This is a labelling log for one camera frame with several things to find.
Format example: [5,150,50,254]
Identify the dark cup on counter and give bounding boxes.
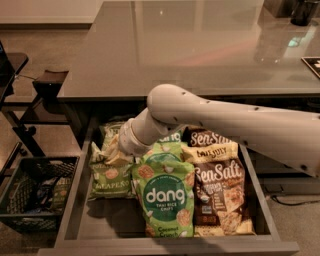
[290,0,320,26]

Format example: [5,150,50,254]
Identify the green jalapeno chip bag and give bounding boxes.
[89,142,132,200]
[99,121,124,151]

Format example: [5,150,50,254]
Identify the middle green dang chip bag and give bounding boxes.
[135,142,184,165]

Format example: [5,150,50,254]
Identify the front green dang chip bag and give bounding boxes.
[132,161,194,238]

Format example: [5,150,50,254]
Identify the dark bar stool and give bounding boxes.
[2,70,68,156]

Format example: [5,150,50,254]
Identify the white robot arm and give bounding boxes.
[106,84,320,177]

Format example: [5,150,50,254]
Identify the brown sea salt bag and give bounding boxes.
[183,142,255,237]
[182,126,232,147]

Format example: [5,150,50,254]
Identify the black cable on floor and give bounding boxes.
[270,195,320,208]

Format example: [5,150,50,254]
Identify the rear brown sea salt bag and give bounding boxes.
[182,126,232,147]

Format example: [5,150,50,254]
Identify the green dang chip bag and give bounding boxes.
[158,131,182,143]
[135,142,184,165]
[132,161,194,238]

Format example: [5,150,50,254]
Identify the rear green dang chip bag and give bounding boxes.
[158,131,182,143]

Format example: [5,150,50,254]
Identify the dark tray on counter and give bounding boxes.
[301,57,320,79]

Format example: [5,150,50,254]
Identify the front brown sea salt bag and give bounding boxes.
[183,142,255,237]

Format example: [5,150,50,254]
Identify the lower cabinet drawers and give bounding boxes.
[248,150,320,195]

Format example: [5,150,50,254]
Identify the grey open drawer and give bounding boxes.
[38,118,299,256]

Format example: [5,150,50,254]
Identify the black chair at left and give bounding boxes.
[0,41,28,106]

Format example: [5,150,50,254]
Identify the black plastic crate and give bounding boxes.
[0,156,79,233]

